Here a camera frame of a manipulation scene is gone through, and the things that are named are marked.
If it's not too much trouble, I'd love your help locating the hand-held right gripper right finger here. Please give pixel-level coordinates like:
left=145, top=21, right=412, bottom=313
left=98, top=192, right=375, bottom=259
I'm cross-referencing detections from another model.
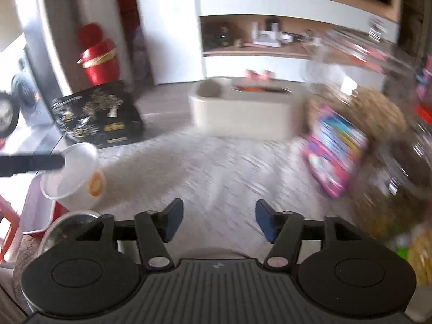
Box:
left=255, top=199, right=355, bottom=271

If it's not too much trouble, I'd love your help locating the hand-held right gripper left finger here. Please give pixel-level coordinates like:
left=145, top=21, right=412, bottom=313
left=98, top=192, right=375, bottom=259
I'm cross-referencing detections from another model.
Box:
left=79, top=198, right=184, bottom=271

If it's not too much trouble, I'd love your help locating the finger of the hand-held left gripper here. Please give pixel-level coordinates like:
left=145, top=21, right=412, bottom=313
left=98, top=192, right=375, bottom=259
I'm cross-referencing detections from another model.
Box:
left=0, top=153, right=65, bottom=177

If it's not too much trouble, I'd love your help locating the white bowl with bun print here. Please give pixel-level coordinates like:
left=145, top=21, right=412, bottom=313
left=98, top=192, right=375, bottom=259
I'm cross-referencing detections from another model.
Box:
left=40, top=142, right=106, bottom=210

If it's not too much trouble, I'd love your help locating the stainless steel bowl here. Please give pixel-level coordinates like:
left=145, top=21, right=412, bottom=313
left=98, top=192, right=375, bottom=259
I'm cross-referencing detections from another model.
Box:
left=42, top=210, right=102, bottom=260

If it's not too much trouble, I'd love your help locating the red rectangular tray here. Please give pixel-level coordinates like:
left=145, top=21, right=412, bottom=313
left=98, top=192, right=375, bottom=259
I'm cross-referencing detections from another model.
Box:
left=22, top=172, right=70, bottom=236

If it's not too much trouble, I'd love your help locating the white lace tablecloth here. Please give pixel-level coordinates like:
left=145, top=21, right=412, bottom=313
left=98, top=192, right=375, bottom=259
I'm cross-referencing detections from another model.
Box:
left=13, top=121, right=372, bottom=311

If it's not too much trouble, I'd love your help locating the white washing machine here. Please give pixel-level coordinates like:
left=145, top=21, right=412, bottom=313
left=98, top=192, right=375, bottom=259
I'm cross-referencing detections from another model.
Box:
left=9, top=50, right=42, bottom=109

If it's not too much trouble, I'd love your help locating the black snack bag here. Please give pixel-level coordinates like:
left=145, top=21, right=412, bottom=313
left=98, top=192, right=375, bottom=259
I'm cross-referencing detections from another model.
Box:
left=50, top=81, right=146, bottom=149

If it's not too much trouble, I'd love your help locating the pink candy packet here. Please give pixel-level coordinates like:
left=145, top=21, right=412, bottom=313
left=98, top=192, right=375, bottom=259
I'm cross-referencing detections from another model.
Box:
left=302, top=104, right=368, bottom=199

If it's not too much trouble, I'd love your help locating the cream plastic container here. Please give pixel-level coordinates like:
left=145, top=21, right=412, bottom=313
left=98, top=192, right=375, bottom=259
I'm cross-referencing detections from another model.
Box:
left=188, top=77, right=306, bottom=140

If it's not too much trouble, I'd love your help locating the red canister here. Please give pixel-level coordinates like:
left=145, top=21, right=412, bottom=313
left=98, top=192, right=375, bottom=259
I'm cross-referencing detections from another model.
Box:
left=77, top=23, right=117, bottom=86

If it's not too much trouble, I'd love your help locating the glass jar of seeds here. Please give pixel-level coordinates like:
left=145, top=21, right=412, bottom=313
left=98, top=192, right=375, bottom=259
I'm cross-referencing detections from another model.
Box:
left=351, top=125, right=432, bottom=244

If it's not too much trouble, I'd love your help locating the large glass jar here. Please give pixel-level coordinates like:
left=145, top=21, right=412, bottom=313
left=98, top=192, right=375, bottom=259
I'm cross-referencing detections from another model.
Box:
left=304, top=29, right=419, bottom=142

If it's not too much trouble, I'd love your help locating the green gumball machine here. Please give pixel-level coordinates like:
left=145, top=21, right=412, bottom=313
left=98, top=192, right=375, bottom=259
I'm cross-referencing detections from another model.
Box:
left=395, top=226, right=432, bottom=287

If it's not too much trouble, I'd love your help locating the white charging stand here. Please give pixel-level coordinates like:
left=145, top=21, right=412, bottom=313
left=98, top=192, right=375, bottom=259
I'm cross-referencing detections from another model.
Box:
left=251, top=20, right=295, bottom=48

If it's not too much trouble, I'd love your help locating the white wall cabinet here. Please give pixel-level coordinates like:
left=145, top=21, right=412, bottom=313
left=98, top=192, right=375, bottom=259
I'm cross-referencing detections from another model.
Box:
left=195, top=0, right=403, bottom=85

